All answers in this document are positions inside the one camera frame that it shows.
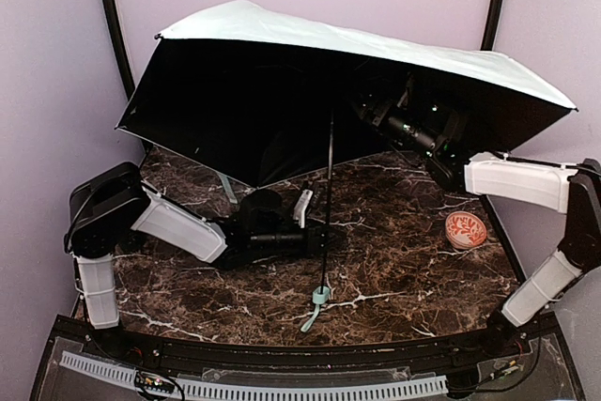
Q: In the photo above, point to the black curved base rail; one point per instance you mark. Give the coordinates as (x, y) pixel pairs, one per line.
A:
(539, 349)

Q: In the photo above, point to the white slotted cable duct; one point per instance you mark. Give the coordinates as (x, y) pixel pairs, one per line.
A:
(232, 385)

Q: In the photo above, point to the red white patterned bowl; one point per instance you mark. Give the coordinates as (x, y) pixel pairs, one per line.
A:
(464, 230)

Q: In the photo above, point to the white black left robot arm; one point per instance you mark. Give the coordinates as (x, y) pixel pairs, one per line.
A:
(107, 207)

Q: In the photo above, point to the mint green folding umbrella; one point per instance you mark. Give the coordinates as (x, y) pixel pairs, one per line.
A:
(263, 97)

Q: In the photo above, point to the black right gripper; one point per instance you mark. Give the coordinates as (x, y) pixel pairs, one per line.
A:
(371, 114)

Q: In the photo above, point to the left black corner post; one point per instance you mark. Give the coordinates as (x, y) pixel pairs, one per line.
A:
(119, 46)

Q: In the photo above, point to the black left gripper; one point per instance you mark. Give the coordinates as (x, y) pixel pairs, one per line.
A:
(318, 236)

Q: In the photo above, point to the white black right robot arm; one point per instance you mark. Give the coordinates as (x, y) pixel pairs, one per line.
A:
(571, 189)

